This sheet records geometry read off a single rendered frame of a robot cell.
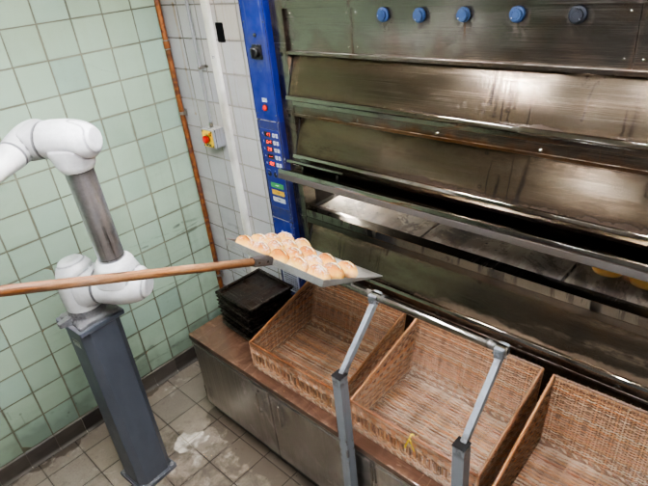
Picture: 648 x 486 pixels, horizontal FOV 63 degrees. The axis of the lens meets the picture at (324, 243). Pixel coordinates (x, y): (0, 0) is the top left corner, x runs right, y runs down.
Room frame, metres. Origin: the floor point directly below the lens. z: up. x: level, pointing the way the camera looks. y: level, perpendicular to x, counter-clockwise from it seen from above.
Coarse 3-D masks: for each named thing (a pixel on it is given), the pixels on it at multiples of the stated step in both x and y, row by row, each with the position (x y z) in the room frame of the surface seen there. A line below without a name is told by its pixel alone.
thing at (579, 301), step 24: (312, 216) 2.28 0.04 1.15; (336, 216) 2.20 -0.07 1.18; (384, 240) 1.98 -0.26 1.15; (408, 240) 1.90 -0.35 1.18; (456, 264) 1.73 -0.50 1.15; (480, 264) 1.66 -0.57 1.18; (504, 264) 1.64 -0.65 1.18; (528, 288) 1.52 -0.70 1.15; (552, 288) 1.47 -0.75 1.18; (576, 288) 1.45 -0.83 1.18; (600, 312) 1.35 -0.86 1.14; (624, 312) 1.30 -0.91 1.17
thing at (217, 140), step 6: (216, 126) 2.72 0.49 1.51; (204, 132) 2.70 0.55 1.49; (210, 132) 2.66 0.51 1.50; (216, 132) 2.68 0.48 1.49; (222, 132) 2.70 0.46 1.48; (210, 138) 2.67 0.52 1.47; (216, 138) 2.67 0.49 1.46; (222, 138) 2.70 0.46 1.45; (204, 144) 2.72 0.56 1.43; (210, 144) 2.68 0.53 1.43; (216, 144) 2.67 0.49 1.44; (222, 144) 2.69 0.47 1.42
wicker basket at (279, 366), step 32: (320, 288) 2.20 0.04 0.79; (288, 320) 2.10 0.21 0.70; (320, 320) 2.16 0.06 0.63; (352, 320) 2.04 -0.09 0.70; (384, 320) 1.92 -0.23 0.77; (256, 352) 1.89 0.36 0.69; (288, 352) 1.99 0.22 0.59; (320, 352) 1.96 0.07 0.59; (384, 352) 1.75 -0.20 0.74; (288, 384) 1.76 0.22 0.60; (320, 384) 1.61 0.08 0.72; (352, 384) 1.59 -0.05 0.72
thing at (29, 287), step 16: (128, 272) 1.37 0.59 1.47; (144, 272) 1.40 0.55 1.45; (160, 272) 1.43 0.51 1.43; (176, 272) 1.46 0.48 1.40; (192, 272) 1.50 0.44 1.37; (0, 288) 1.15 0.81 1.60; (16, 288) 1.17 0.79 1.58; (32, 288) 1.19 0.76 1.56; (48, 288) 1.21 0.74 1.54; (64, 288) 1.24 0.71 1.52
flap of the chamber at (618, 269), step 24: (336, 192) 1.96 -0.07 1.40; (384, 192) 1.91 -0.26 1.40; (408, 192) 1.92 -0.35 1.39; (432, 216) 1.64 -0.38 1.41; (480, 216) 1.63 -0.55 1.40; (504, 216) 1.63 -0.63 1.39; (504, 240) 1.45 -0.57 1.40; (576, 240) 1.40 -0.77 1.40; (600, 240) 1.40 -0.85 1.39; (600, 264) 1.24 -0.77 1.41
